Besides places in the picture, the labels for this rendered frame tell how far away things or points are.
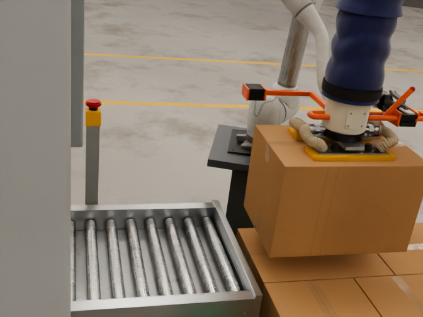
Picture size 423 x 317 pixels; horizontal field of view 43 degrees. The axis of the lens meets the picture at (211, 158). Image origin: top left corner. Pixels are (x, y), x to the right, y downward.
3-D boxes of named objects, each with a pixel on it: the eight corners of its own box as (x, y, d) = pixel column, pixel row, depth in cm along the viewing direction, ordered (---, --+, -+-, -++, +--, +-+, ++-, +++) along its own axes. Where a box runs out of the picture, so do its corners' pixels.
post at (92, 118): (83, 292, 277) (85, 111, 235) (82, 283, 283) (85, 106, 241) (96, 291, 279) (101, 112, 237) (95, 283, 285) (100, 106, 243)
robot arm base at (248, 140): (239, 133, 295) (240, 124, 292) (279, 139, 291) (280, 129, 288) (233, 146, 279) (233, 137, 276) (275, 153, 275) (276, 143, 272)
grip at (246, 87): (246, 100, 221) (248, 89, 219) (241, 94, 229) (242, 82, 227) (265, 101, 223) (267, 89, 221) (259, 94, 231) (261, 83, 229)
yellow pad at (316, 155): (313, 161, 198) (315, 149, 196) (303, 150, 207) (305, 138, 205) (395, 161, 206) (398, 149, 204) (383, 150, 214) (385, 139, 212)
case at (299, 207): (269, 258, 208) (284, 166, 191) (243, 205, 243) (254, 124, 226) (406, 252, 222) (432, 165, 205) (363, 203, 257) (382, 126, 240)
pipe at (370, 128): (313, 150, 198) (315, 136, 196) (290, 125, 220) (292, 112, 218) (394, 150, 206) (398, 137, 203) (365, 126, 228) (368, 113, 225)
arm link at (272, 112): (240, 134, 280) (243, 94, 270) (258, 124, 293) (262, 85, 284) (267, 143, 272) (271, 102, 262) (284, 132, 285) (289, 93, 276)
